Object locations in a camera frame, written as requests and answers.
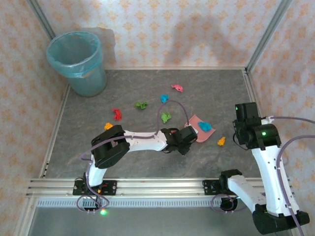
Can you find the pink plastic dustpan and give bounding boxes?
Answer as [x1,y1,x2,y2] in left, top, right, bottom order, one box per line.
[185,114,217,144]

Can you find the trash bin with blue liner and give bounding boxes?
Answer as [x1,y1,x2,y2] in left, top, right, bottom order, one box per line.
[46,31,108,97]

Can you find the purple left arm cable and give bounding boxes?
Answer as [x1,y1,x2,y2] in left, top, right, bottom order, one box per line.
[76,99,190,213]

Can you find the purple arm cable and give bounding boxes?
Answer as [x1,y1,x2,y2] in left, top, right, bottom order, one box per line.
[210,116,315,236]
[76,99,190,213]

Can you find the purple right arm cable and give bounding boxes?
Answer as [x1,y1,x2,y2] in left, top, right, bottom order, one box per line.
[210,116,315,236]

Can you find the aluminium table edge rail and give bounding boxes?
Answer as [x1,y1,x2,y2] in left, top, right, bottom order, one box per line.
[39,83,72,179]
[242,69,262,116]

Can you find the wide aluminium mounting rail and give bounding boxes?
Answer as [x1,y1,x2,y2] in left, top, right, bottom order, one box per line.
[26,178,268,199]

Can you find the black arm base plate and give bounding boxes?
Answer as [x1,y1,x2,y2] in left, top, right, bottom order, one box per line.
[73,180,118,197]
[202,179,223,196]

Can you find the grey slotted cable duct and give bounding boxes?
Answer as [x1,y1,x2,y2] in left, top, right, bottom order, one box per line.
[36,198,249,208]

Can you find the aluminium frame post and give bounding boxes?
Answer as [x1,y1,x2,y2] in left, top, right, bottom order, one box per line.
[26,0,57,41]
[245,0,294,73]

